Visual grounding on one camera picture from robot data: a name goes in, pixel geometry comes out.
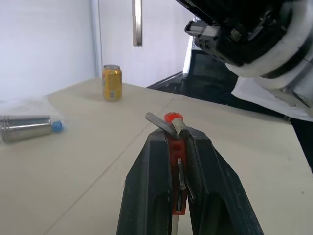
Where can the steel bottle with blue cap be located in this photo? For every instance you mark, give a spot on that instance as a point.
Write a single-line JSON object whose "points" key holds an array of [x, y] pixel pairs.
{"points": [[27, 129]]}

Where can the thick grey hex key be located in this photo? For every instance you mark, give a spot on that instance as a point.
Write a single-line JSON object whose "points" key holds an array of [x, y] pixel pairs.
{"points": [[179, 125]]}

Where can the slim grey hex key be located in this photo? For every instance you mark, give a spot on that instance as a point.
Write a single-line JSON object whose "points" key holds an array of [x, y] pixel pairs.
{"points": [[181, 176]]}

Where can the yellow drink can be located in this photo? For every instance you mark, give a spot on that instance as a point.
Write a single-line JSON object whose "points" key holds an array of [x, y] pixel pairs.
{"points": [[112, 84]]}

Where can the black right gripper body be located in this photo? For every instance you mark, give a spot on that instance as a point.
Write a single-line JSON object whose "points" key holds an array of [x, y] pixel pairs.
{"points": [[254, 41]]}

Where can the bent grey hex key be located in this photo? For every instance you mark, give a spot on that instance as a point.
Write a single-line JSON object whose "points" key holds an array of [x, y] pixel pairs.
{"points": [[159, 123]]}

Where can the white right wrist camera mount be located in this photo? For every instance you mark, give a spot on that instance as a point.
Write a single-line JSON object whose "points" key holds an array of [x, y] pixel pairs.
{"points": [[281, 63]]}

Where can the thin dark hex key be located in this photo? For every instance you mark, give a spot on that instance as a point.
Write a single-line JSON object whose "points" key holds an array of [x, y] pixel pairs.
{"points": [[190, 189]]}

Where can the red hex key holder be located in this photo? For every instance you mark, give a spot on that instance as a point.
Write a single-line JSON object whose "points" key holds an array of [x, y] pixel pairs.
{"points": [[175, 149]]}

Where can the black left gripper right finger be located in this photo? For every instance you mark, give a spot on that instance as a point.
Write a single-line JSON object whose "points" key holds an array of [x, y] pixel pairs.
{"points": [[220, 191]]}

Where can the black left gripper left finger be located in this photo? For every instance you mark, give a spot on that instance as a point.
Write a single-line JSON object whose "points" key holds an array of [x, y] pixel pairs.
{"points": [[144, 186]]}

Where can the black chair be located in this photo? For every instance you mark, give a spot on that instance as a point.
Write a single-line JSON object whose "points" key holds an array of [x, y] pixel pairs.
{"points": [[210, 78]]}

